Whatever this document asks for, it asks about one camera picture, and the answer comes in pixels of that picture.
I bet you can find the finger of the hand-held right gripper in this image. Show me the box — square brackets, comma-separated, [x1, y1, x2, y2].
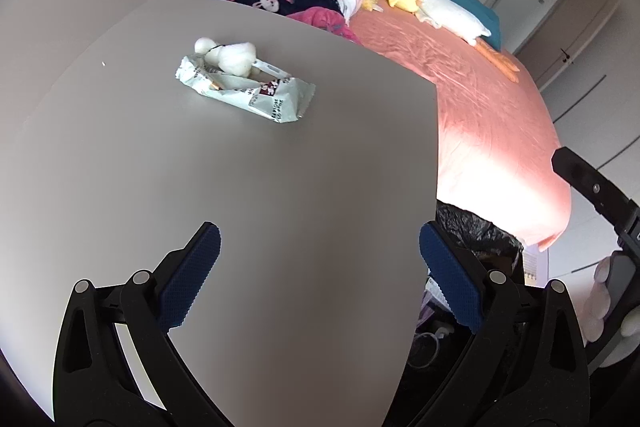
[551, 147, 637, 230]

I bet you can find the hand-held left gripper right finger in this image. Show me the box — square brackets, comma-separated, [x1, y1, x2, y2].
[405, 221, 591, 427]

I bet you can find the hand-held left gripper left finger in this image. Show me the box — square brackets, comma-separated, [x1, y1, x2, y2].
[52, 221, 226, 427]

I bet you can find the purple plastic wrapper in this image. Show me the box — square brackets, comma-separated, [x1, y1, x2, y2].
[417, 289, 448, 333]

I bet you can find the black trash bag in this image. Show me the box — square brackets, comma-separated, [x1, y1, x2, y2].
[400, 199, 526, 427]

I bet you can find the person's right hand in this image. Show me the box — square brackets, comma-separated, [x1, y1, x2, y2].
[582, 253, 637, 344]

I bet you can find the foam floor mat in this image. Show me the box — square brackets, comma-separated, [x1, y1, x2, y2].
[522, 252, 546, 285]

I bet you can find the white wardrobe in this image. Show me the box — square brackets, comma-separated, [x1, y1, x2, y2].
[515, 0, 640, 188]

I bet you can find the pink bedsheet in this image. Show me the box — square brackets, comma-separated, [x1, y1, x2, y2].
[347, 2, 573, 253]

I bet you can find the green white snack wrapper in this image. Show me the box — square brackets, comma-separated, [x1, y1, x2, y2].
[200, 74, 316, 125]

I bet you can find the white plastic stick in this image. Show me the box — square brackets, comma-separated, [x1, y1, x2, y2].
[252, 61, 293, 78]

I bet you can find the small white plush toy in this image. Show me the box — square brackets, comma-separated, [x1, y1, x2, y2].
[194, 37, 261, 78]

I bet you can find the white goose plush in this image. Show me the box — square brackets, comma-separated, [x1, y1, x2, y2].
[382, 0, 521, 82]

